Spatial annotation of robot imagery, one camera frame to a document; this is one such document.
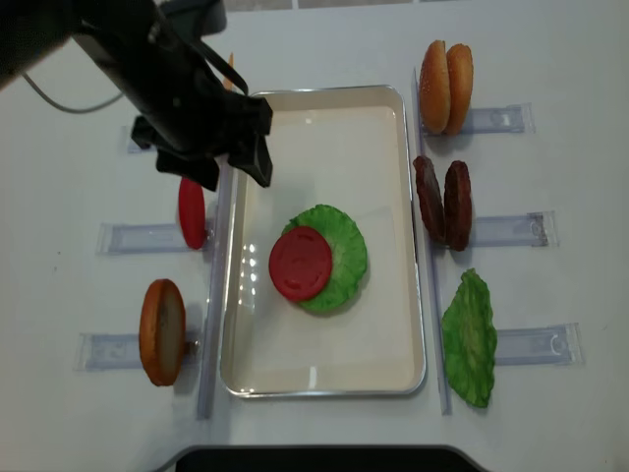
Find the long clear rail right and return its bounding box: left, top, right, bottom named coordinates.
left=412, top=67, right=452, bottom=416

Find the brown meat patty left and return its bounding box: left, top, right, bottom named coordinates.
left=413, top=155, right=445, bottom=244

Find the red tomato slice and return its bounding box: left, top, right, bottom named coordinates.
left=178, top=178, right=207, bottom=250
left=268, top=226, right=332, bottom=302

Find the clear holder rail middle right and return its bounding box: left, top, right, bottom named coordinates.
left=469, top=211, right=559, bottom=248

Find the bread slice standing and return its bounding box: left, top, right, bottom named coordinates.
left=139, top=278, right=186, bottom=386

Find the red tomato slice standing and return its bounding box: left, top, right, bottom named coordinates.
left=178, top=178, right=207, bottom=250

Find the clear holder rail bottom left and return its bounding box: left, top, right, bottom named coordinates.
left=74, top=333, right=143, bottom=372

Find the long clear rail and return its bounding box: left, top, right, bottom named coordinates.
left=197, top=158, right=233, bottom=421
left=412, top=67, right=452, bottom=416

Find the clear holder rail top right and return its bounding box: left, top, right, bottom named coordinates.
left=459, top=102, right=536, bottom=135

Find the white metal tray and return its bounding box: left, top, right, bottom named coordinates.
left=220, top=86, right=426, bottom=398

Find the clear holder rail bottom right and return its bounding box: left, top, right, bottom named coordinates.
left=495, top=323, right=585, bottom=366

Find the long clear rail left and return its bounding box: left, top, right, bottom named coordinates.
left=197, top=158, right=233, bottom=421

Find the black monitor edge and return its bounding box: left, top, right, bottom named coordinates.
left=175, top=445, right=482, bottom=471

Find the sesame bun top half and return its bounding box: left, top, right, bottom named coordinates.
left=419, top=40, right=451, bottom=134

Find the grey cable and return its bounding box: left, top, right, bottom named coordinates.
left=19, top=73, right=124, bottom=115

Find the brown meat patty right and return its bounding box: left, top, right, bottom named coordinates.
left=443, top=160, right=473, bottom=252

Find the orange cheese slice right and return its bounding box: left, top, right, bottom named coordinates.
left=223, top=52, right=234, bottom=90

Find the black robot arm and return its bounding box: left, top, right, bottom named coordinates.
left=1, top=1, right=272, bottom=191

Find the clear holder rail middle left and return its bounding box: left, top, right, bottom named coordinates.
left=95, top=223, right=193, bottom=256

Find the green lettuce leaf standing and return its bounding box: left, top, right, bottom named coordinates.
left=441, top=268, right=497, bottom=408

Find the plain bun half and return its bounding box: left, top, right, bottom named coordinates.
left=444, top=43, right=474, bottom=136

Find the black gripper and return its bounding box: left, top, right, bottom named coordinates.
left=73, top=9, right=273, bottom=192

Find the clear holder rail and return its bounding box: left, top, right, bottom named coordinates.
left=469, top=211, right=559, bottom=248
left=74, top=333, right=143, bottom=372
left=495, top=323, right=585, bottom=366
left=95, top=223, right=193, bottom=256
left=459, top=102, right=536, bottom=135

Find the green lettuce on tray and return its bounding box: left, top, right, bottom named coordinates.
left=282, top=204, right=369, bottom=315

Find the brown meat patty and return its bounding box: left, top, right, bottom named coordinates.
left=443, top=160, right=473, bottom=252
left=413, top=155, right=445, bottom=244

